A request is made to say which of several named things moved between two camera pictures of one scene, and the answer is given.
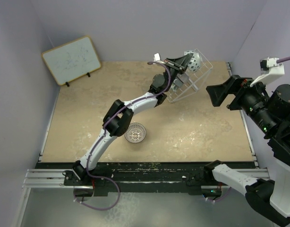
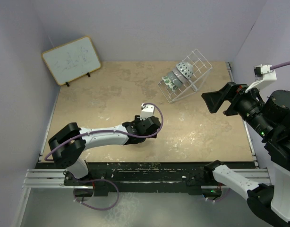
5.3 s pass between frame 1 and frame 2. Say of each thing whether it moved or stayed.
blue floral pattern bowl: moved
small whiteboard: stayed
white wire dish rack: stayed
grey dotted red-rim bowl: stayed
